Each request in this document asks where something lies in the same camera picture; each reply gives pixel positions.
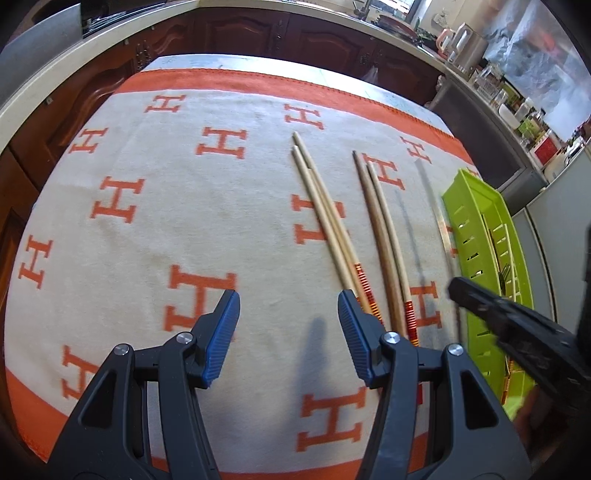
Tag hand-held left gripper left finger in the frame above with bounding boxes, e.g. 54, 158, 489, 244
46, 290, 242, 480

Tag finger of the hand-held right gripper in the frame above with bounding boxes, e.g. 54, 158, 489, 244
448, 276, 514, 325

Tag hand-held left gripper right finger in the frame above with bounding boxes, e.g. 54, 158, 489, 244
338, 290, 532, 480

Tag long cream chopstick red striped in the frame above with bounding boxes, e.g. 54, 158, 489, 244
485, 215, 518, 298

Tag green plastic utensil tray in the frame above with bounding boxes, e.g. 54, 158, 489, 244
441, 168, 539, 418

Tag metal chopstick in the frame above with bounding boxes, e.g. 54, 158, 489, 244
414, 154, 464, 335

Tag dark brown wooden chopstick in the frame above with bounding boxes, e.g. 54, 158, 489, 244
353, 150, 407, 337

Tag person's right hand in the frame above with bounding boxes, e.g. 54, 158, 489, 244
512, 388, 568, 462

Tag grey metal cabinet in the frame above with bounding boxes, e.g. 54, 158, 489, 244
499, 152, 591, 333

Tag beige orange printed blanket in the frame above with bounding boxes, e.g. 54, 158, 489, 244
2, 54, 485, 476

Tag red box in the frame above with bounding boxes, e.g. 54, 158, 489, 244
533, 131, 562, 163

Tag clear glass jars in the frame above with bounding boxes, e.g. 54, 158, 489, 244
471, 65, 509, 103

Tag grey plastic sheet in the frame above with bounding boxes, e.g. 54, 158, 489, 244
485, 0, 591, 134

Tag white electric kettle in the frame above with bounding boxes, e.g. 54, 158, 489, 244
455, 25, 477, 62

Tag red pan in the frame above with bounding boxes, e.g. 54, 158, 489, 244
379, 14, 419, 36

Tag white kitchen countertop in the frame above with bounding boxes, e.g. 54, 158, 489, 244
0, 0, 550, 185

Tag brown wooden kitchen cabinets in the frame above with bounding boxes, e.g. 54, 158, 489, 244
0, 7, 444, 195

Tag stainless steel panel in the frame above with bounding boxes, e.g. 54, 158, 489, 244
0, 4, 85, 95

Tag pink handled jug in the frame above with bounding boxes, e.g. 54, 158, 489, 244
436, 28, 458, 59

